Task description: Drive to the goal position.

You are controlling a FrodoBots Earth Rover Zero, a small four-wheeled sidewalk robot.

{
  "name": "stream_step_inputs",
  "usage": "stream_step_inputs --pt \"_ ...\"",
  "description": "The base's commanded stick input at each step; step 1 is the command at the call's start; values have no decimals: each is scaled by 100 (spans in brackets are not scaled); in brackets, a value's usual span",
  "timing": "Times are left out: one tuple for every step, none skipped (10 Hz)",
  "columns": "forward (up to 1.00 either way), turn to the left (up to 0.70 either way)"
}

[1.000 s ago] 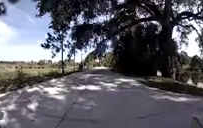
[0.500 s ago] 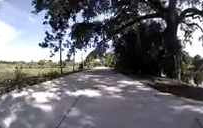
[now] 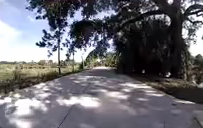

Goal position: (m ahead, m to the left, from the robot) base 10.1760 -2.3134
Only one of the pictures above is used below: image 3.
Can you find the grass verge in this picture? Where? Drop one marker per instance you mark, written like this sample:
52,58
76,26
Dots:
175,85

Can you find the large dark tree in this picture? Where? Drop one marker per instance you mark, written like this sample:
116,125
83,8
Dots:
155,43

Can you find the thin tall tree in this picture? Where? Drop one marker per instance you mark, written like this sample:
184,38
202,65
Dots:
58,50

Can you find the distant green bushes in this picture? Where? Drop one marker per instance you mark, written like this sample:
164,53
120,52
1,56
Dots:
104,60

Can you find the grey concrete road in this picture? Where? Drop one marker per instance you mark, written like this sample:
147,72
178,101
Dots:
99,90

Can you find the grass field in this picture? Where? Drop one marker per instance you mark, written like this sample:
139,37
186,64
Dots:
12,74

